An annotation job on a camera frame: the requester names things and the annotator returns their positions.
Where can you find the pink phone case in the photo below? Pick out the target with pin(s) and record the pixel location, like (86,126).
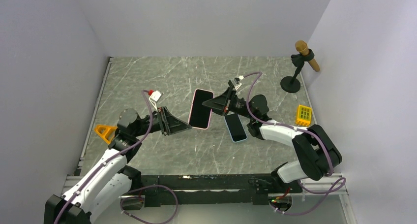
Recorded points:
(190,105)

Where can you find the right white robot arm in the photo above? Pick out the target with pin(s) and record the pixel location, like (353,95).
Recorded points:
(317,155)

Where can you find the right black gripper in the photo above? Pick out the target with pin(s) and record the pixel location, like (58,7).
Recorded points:
(222,104)

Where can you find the black microphone stand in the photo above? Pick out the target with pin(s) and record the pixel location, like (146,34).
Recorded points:
(291,84)

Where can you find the orange triangular plastic piece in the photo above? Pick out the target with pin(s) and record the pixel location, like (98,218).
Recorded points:
(105,132)

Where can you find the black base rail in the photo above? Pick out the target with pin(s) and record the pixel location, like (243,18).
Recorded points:
(257,189)

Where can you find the yellow toy block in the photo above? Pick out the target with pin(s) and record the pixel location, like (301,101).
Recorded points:
(303,116)

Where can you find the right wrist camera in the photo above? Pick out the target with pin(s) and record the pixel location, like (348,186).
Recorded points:
(235,83)

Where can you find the blue phone case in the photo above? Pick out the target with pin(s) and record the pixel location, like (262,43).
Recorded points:
(245,131)

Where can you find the gold microphone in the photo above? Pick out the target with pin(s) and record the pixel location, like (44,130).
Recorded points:
(302,47)

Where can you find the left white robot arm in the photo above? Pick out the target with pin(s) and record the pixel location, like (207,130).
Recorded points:
(111,177)

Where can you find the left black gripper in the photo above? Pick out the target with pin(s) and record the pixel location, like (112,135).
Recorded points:
(171,125)

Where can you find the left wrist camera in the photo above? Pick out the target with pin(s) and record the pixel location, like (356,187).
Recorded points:
(154,98)

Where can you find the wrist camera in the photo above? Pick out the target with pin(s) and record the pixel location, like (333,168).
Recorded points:
(154,98)
(235,83)

